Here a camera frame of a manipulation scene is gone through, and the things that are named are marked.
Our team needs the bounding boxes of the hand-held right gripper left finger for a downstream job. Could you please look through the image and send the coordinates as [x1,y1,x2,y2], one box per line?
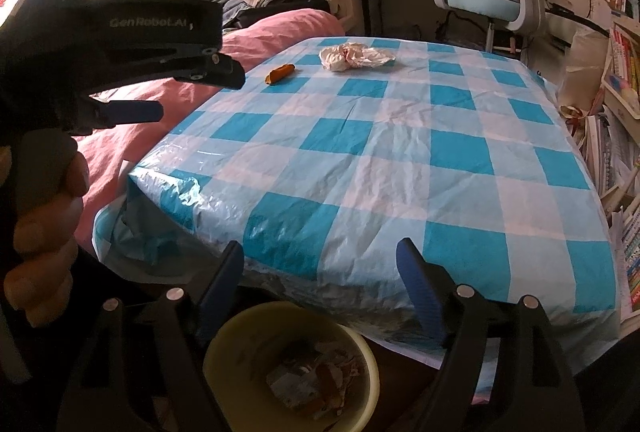
[57,239,246,432]

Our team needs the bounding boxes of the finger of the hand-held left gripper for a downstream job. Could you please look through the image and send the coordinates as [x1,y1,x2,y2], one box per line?
[161,48,246,89]
[89,98,164,128]

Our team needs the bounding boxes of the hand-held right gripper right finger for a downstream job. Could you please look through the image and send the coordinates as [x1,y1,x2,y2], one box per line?
[396,237,586,432]

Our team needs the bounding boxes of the yellow plastic bucket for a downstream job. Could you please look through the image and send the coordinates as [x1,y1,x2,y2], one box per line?
[202,301,381,432]

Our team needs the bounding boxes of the grey green drink carton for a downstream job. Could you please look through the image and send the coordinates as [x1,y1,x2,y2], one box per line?
[266,363,322,409]

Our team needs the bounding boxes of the stained paper napkin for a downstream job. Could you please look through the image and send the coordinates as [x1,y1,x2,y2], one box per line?
[319,42,396,72]

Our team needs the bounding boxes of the person's left hand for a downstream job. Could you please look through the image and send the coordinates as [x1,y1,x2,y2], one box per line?
[4,152,90,328]

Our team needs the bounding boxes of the pink duvet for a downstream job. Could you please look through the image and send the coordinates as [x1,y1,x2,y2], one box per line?
[75,8,346,233]

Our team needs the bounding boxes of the dark clothing pile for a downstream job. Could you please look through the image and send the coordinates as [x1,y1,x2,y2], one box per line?
[177,0,331,30]

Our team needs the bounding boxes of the blue white checkered tablecloth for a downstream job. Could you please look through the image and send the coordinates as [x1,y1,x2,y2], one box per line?
[92,36,623,405]

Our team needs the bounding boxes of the shelf of books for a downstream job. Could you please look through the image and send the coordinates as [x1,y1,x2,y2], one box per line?
[582,0,640,323]

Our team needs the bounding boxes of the clear plastic bag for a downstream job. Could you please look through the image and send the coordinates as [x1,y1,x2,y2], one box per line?
[557,28,613,108]

